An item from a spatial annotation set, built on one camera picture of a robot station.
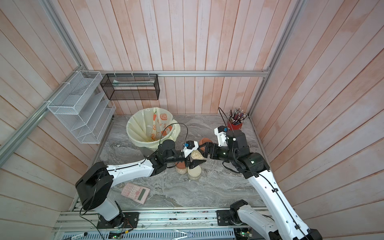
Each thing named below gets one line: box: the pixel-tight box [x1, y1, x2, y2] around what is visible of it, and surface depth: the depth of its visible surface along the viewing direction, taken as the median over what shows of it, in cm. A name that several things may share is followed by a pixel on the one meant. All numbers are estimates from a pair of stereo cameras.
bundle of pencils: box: [228, 107, 248, 125], surface depth 100 cm
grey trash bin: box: [131, 137, 165, 158], surface depth 73 cm
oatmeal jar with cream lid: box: [187, 165, 202, 180], surface depth 83 cm
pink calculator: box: [120, 182, 151, 205], surface depth 83 cm
